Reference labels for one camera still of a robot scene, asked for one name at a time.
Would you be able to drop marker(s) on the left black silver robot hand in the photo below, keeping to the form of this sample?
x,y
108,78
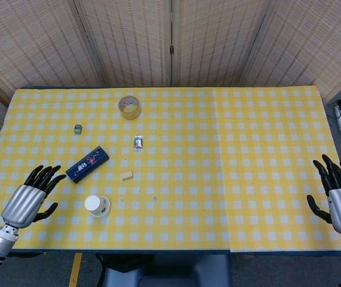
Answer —
x,y
24,206

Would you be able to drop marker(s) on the white floral paper cup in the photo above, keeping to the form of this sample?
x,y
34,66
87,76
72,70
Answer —
x,y
93,203
106,214

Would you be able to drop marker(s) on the dark blue rectangular box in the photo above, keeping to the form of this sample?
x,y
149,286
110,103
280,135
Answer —
x,y
86,164

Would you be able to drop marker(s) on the small green cube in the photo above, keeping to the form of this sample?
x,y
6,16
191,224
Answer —
x,y
78,129

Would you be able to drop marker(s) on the beige eraser block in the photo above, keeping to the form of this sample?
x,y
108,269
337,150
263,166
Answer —
x,y
127,175

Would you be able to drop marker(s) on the yellow white checkered tablecloth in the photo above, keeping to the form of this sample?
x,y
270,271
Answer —
x,y
218,179

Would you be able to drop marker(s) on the small colourful snack packet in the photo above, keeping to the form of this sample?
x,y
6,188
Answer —
x,y
138,143

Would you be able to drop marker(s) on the clear packing tape roll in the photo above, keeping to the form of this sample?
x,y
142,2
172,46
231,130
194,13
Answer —
x,y
129,115

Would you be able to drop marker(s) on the dark robot torso base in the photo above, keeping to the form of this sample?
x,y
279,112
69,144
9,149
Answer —
x,y
164,272

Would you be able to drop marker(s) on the woven folding screen panel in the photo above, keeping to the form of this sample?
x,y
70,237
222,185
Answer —
x,y
128,39
33,39
314,39
215,39

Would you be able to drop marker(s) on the metal screen hinge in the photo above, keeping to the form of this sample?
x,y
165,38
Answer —
x,y
172,49

